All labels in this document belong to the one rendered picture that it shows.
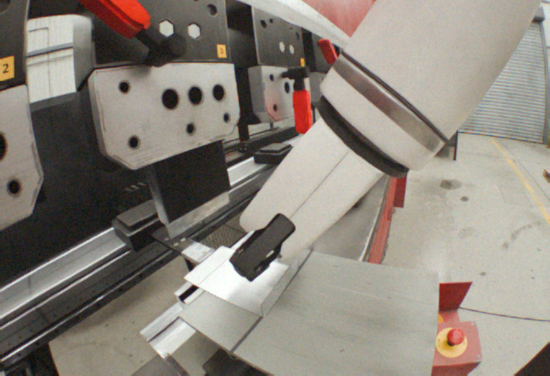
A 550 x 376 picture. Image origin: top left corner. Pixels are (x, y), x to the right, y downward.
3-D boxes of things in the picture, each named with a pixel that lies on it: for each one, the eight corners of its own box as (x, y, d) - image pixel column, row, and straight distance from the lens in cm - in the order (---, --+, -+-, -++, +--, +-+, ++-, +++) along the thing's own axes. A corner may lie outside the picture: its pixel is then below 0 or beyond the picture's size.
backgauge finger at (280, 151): (322, 168, 70) (322, 152, 69) (254, 163, 83) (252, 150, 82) (335, 157, 81) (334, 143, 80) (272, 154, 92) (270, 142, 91)
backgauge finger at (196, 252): (181, 288, 34) (169, 261, 31) (116, 236, 56) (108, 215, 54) (235, 245, 39) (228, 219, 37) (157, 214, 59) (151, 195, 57)
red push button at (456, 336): (459, 351, 54) (467, 342, 51) (442, 352, 53) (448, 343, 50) (457, 335, 56) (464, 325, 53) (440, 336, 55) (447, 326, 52)
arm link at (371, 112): (358, 61, 20) (338, 89, 20) (321, 43, 12) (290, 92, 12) (436, 128, 20) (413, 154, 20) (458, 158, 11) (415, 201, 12)
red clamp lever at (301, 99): (311, 134, 32) (304, 65, 32) (286, 134, 34) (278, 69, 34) (316, 132, 34) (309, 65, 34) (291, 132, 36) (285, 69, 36)
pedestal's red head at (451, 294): (457, 383, 65) (498, 345, 50) (392, 386, 60) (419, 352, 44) (452, 318, 73) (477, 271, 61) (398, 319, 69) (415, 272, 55)
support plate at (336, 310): (417, 419, 24) (421, 416, 23) (180, 319, 30) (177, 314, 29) (437, 278, 33) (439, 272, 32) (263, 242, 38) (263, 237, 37)
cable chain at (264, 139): (249, 152, 93) (247, 143, 93) (238, 152, 97) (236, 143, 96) (296, 132, 129) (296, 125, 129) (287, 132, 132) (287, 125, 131)
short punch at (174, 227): (175, 242, 26) (149, 156, 23) (165, 237, 27) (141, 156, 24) (234, 203, 31) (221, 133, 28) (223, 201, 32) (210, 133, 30)
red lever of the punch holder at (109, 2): (94, -46, 17) (192, 43, 17) (77, -12, 20) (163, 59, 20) (73, -30, 16) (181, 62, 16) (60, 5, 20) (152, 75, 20)
